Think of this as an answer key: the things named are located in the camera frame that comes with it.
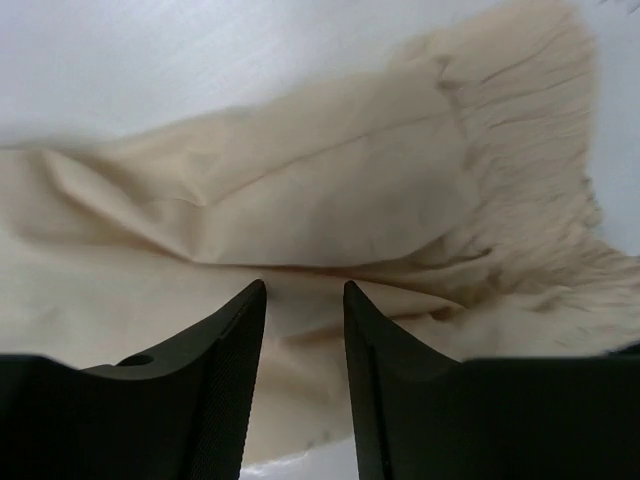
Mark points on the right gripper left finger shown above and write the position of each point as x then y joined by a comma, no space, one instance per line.
178,410

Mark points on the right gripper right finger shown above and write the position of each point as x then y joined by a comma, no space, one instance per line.
418,414

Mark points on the beige trousers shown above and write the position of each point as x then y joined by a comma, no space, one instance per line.
451,184

